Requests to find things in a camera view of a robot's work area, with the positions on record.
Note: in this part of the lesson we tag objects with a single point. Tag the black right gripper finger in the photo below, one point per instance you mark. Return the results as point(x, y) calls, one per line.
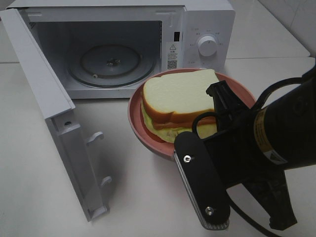
point(271, 192)
point(227, 105)

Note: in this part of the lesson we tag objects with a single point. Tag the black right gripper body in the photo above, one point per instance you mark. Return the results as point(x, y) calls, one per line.
point(243, 152)

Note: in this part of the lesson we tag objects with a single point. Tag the white bread sandwich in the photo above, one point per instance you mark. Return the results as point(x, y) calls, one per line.
point(170, 103)

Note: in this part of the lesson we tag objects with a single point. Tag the pink round plate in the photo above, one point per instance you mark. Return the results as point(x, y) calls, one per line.
point(152, 142)

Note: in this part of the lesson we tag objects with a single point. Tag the white microwave door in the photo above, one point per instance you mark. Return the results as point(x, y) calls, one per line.
point(79, 154)

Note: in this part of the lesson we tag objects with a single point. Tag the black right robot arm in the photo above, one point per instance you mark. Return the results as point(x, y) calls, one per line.
point(291, 105)

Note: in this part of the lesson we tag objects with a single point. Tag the upper white microwave knob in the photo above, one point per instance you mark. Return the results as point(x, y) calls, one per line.
point(207, 45)

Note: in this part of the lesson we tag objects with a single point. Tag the white adjacent table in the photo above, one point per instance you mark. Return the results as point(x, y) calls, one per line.
point(258, 34)

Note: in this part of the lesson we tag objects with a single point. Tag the white microwave oven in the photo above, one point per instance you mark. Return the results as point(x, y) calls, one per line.
point(169, 29)

